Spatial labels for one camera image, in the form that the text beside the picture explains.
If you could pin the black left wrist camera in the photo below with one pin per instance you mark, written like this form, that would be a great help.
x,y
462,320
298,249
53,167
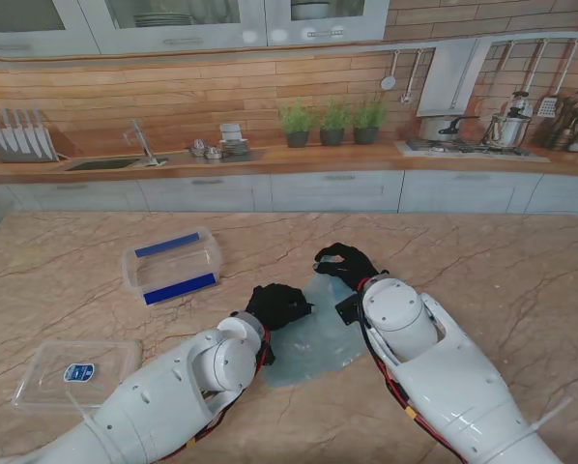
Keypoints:
x,y
269,355

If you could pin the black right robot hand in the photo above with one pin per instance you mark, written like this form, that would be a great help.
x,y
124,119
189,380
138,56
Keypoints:
x,y
354,268

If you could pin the green herb in black pot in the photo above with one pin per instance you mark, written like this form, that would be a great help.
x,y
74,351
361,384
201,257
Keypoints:
x,y
297,125
332,125

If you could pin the steel kitchen sink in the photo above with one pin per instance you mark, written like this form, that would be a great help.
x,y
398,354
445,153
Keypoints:
x,y
103,164

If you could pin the wooden kitchen countertop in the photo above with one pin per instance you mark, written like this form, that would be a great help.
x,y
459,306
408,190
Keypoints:
x,y
318,159

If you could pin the hanging steel grater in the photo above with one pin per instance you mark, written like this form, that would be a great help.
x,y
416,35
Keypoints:
x,y
546,107

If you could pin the white zip tie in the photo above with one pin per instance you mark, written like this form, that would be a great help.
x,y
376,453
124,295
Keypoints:
x,y
78,408
552,413

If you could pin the white upper kitchen cabinets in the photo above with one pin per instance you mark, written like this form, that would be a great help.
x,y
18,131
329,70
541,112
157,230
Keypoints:
x,y
182,34

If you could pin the white kitchen cabinets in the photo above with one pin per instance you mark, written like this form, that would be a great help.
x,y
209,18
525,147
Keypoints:
x,y
182,34
337,191

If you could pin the hanging steel ladle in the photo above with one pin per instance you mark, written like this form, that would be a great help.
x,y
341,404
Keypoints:
x,y
405,99

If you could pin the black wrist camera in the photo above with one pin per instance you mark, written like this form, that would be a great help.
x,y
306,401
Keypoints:
x,y
349,309
269,355

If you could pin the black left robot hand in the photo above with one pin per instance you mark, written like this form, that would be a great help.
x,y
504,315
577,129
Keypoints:
x,y
274,304

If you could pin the clear crate with blue tape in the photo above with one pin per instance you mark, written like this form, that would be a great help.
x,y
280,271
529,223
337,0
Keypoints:
x,y
173,266

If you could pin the wooden pepper mills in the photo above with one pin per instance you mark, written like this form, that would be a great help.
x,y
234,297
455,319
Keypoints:
x,y
567,125

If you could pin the steel kitchen faucet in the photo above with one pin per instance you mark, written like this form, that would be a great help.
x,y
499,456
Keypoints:
x,y
146,147

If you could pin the stack of white dishes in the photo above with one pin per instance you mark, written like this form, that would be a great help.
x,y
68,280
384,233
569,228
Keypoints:
x,y
233,145

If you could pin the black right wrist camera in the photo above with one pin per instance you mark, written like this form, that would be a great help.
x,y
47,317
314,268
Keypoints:
x,y
349,309

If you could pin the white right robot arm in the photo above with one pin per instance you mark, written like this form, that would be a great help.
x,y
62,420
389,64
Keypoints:
x,y
439,362

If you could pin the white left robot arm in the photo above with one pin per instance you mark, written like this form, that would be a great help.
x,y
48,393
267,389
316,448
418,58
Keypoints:
x,y
163,401

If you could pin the clear lid with blue label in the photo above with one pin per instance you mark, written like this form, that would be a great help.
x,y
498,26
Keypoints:
x,y
52,386

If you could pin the white lower kitchen cabinets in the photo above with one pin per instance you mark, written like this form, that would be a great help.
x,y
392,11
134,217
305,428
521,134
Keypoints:
x,y
337,191

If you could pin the knife block with knives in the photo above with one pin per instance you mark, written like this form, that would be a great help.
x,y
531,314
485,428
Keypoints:
x,y
18,140

